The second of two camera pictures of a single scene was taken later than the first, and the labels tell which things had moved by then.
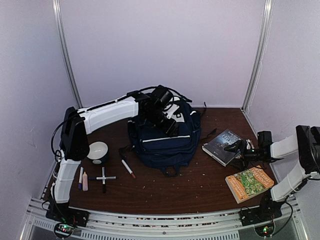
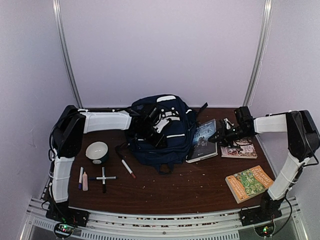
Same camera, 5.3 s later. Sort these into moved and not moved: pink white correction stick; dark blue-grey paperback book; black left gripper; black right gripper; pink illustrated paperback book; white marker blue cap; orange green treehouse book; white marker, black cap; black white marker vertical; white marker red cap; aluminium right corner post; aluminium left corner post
Moved: black right gripper; dark blue-grey paperback book; black left gripper; pink illustrated paperback book
Not moved: orange green treehouse book; aluminium right corner post; white marker blue cap; white marker, black cap; black white marker vertical; pink white correction stick; aluminium left corner post; white marker red cap
